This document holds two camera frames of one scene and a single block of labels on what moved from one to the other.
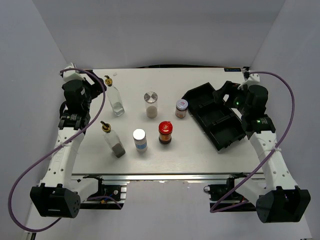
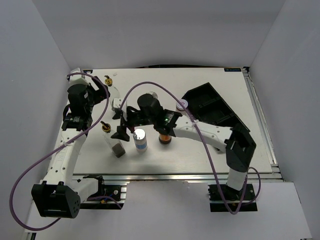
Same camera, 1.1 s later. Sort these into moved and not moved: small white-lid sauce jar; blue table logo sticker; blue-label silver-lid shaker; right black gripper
Moved: right black gripper
Not moved: blue table logo sticker; small white-lid sauce jar; blue-label silver-lid shaker
